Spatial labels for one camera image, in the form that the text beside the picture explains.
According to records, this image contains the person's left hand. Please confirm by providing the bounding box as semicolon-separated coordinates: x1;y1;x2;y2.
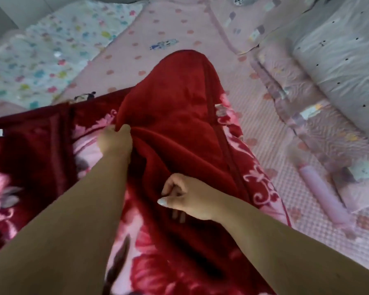
97;124;133;163

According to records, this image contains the person's right hand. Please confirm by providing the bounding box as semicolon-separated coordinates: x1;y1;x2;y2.
157;173;225;223

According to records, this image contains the red floral blanket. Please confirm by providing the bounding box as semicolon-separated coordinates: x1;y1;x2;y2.
0;49;293;295

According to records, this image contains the flower-print plastic storage bag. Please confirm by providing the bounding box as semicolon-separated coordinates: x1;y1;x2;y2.
0;0;148;110

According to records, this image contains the person's right forearm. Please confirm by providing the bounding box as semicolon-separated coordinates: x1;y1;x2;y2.
215;193;369;295

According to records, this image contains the person's left forearm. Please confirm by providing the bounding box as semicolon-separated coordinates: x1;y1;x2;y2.
0;150;133;295

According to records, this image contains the lilac hand pump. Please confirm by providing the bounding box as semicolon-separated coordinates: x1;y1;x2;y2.
290;147;359;240

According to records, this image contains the pink cartoon bed sheet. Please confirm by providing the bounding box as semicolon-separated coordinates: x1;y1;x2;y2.
0;0;369;277

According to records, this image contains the pink quilted pillow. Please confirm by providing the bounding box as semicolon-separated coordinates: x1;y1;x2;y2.
200;0;319;56
252;39;369;214

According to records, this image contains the grey dotted quilt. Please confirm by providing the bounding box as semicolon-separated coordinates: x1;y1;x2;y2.
290;0;369;145

